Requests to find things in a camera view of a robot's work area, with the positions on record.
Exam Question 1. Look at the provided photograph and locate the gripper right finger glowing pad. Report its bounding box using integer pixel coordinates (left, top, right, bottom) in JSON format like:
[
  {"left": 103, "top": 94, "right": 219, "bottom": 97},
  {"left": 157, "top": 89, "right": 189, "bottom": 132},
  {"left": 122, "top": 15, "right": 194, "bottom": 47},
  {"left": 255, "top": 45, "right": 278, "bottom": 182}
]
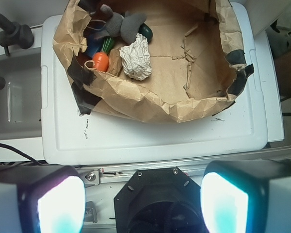
[{"left": 200, "top": 159, "right": 291, "bottom": 233}]

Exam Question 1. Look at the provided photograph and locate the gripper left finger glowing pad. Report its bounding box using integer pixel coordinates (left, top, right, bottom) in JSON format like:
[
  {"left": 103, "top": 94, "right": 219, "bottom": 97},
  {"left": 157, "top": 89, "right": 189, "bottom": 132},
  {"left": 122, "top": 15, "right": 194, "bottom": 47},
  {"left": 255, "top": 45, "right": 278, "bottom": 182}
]
[{"left": 0, "top": 165, "right": 86, "bottom": 233}]

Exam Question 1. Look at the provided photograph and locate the white plastic bin lid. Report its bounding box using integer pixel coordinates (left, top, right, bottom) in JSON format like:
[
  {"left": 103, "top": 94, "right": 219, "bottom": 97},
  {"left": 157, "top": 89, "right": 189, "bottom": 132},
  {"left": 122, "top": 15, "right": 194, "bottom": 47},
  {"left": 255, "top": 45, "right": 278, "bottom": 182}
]
[{"left": 41, "top": 15, "right": 268, "bottom": 165}]

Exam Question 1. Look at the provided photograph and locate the grey toy sink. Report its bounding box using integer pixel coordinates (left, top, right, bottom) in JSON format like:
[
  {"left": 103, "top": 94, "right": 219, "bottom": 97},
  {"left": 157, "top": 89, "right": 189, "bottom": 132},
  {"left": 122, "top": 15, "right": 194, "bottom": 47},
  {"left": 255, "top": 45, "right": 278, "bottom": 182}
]
[{"left": 0, "top": 48, "right": 42, "bottom": 140}]

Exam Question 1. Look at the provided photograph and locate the orange toy carrot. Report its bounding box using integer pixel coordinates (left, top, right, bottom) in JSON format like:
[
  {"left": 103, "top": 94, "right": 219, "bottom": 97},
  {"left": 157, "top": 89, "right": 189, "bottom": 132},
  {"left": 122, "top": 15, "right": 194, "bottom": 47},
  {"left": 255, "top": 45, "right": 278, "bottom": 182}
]
[{"left": 92, "top": 36, "right": 115, "bottom": 72}]

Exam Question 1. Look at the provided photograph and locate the crumpled brown paper piece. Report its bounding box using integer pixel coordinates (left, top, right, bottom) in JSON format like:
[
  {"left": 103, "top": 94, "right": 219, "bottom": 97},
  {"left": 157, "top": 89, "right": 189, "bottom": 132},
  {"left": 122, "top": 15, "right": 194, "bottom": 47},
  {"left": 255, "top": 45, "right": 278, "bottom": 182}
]
[{"left": 107, "top": 49, "right": 122, "bottom": 76}]

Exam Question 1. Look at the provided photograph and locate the brown paper bag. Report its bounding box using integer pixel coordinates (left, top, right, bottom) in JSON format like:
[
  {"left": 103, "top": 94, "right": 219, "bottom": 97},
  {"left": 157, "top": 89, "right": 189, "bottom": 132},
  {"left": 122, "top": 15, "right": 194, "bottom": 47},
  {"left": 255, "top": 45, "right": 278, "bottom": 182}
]
[{"left": 53, "top": 0, "right": 254, "bottom": 123}]

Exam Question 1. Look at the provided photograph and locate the crumpled white paper ball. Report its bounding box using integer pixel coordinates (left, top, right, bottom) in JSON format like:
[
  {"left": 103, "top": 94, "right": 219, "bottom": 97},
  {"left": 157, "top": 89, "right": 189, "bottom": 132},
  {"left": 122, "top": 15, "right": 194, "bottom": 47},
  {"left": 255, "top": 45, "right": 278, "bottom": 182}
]
[{"left": 119, "top": 33, "right": 152, "bottom": 81}]

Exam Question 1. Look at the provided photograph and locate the black toy faucet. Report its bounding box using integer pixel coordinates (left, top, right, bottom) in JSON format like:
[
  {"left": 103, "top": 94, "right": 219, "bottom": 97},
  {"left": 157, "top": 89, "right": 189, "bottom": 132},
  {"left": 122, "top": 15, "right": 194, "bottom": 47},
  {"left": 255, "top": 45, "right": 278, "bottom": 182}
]
[{"left": 0, "top": 13, "right": 34, "bottom": 57}]

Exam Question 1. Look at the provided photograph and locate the blue toy piece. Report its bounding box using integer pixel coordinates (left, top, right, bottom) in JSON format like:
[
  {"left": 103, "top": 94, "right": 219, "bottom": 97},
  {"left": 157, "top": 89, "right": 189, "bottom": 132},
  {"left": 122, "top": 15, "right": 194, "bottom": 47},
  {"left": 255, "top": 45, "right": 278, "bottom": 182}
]
[{"left": 83, "top": 20, "right": 105, "bottom": 58}]

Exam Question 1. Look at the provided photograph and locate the grey plush toy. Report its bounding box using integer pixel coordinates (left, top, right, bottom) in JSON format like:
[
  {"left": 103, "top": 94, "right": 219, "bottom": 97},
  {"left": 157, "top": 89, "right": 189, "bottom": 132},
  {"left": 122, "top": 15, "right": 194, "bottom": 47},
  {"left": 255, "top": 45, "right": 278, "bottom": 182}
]
[{"left": 97, "top": 4, "right": 147, "bottom": 45}]

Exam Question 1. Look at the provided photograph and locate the dark green toy avocado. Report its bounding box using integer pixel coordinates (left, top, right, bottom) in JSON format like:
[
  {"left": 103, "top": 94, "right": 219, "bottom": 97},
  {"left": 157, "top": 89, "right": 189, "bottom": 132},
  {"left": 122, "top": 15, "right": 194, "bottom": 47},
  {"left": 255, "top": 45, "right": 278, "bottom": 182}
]
[{"left": 138, "top": 23, "right": 153, "bottom": 41}]

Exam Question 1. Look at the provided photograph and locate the aluminium frame rail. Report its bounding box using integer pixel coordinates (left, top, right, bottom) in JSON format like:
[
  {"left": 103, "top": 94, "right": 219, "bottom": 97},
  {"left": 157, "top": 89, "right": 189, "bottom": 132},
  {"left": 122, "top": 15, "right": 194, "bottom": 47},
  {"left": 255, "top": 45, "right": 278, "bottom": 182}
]
[{"left": 77, "top": 148, "right": 291, "bottom": 187}]

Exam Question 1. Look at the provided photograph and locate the black octagonal mount plate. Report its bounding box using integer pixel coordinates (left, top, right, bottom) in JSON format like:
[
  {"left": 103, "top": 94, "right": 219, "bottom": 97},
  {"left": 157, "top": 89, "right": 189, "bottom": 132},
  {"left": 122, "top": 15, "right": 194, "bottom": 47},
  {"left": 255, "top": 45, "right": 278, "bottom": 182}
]
[{"left": 114, "top": 176, "right": 207, "bottom": 233}]

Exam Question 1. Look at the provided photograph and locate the black cable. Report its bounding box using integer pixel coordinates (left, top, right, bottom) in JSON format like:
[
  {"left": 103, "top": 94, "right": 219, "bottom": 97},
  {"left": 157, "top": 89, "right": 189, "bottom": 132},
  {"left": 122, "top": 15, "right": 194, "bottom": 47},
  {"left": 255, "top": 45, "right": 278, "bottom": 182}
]
[{"left": 0, "top": 142, "right": 48, "bottom": 166}]

